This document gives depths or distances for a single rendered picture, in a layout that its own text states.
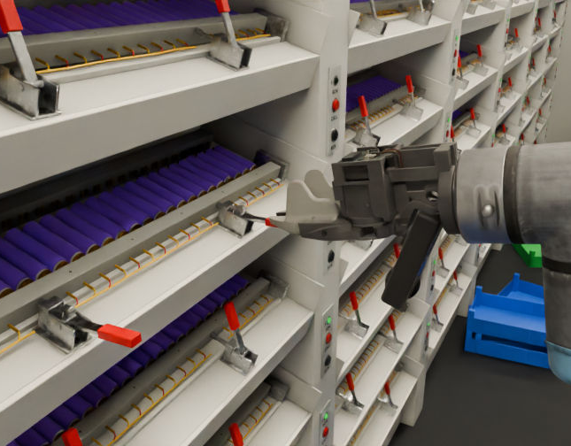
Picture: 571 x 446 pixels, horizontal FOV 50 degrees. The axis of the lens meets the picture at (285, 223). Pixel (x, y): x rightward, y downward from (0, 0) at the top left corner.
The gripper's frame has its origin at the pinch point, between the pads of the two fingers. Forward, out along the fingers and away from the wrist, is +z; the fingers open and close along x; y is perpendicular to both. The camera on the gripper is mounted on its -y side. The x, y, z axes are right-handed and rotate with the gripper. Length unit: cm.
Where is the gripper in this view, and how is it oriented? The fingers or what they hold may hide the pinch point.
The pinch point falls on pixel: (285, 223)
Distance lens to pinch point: 69.8
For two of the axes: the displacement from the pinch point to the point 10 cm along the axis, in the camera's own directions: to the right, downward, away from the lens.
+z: -8.7, 0.2, 5.0
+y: -1.9, -9.4, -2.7
